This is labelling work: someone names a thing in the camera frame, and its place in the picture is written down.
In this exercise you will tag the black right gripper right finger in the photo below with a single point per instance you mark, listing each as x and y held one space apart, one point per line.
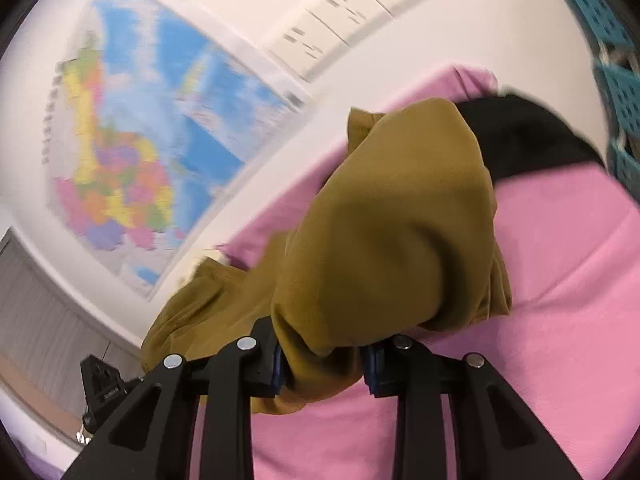
463 404

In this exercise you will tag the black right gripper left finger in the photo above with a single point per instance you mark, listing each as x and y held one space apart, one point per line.
189 419

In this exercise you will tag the olive brown jacket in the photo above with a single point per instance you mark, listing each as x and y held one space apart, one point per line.
401 235

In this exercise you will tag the grey wardrobe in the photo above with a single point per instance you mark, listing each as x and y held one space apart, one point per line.
44 337

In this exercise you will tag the black garment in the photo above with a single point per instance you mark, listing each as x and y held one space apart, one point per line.
517 136

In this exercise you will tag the teal perforated storage rack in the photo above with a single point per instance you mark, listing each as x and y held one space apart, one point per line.
615 65

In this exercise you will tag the colourful wall map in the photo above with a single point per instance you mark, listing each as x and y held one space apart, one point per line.
156 112

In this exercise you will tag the white wall socket panel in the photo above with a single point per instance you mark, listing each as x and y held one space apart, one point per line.
325 29

